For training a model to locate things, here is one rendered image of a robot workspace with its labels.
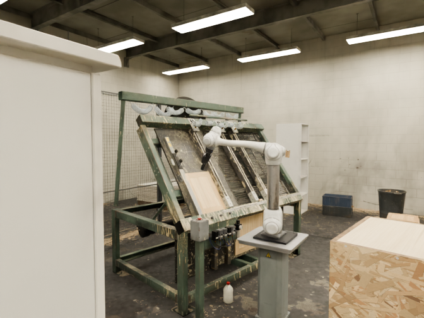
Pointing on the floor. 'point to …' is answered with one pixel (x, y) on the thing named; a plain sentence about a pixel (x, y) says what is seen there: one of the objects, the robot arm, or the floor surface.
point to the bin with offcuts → (390, 201)
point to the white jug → (228, 293)
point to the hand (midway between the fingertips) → (202, 166)
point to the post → (199, 279)
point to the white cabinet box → (295, 158)
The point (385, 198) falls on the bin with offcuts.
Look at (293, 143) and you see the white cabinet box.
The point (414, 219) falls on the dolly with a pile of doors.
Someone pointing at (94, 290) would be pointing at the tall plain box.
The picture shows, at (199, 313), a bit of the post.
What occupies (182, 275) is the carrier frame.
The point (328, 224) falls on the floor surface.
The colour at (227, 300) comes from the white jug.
